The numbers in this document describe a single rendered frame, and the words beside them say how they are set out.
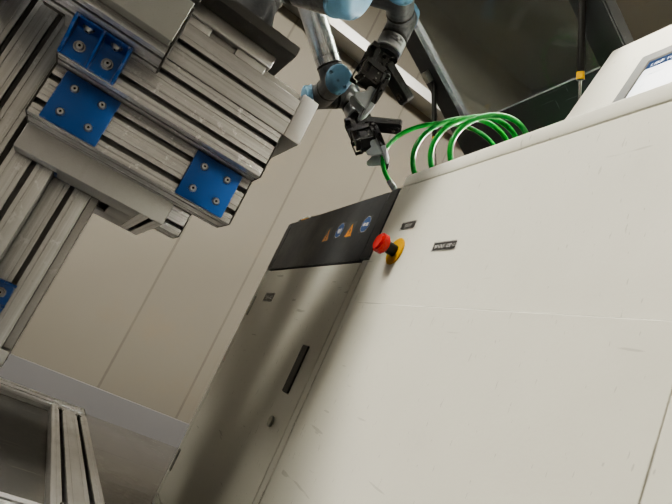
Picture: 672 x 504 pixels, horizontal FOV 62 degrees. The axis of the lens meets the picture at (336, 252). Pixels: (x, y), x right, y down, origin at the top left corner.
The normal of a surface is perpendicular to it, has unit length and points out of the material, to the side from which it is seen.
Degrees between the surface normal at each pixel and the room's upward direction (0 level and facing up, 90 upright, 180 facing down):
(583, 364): 90
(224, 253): 90
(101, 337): 90
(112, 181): 90
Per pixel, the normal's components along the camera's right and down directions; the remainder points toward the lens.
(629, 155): -0.82, -0.47
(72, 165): 0.45, -0.03
